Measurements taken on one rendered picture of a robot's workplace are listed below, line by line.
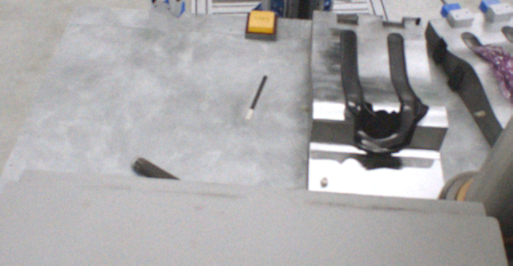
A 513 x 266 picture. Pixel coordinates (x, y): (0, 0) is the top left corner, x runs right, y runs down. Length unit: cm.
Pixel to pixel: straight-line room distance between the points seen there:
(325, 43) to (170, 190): 98
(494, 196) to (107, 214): 33
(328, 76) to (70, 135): 57
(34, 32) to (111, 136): 161
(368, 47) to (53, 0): 197
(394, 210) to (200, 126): 91
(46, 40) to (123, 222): 243
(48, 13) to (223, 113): 176
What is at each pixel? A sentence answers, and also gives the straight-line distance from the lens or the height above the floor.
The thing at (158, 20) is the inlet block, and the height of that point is 93.
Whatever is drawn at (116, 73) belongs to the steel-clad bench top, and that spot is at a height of 80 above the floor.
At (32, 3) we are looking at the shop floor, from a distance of 297.
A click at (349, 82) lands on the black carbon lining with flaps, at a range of 121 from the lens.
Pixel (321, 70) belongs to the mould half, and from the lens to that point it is 123.
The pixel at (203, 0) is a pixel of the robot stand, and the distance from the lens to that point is 245.
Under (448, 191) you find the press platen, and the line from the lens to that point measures 58.
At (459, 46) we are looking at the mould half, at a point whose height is 86.
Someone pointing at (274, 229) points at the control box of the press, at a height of 147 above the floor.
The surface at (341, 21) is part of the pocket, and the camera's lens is 138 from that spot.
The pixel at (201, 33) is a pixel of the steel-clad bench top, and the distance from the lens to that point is 144.
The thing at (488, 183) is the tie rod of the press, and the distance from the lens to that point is 53.
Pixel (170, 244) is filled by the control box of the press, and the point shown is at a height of 147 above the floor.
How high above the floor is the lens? 176
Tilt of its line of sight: 51 degrees down
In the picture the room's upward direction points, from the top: 2 degrees clockwise
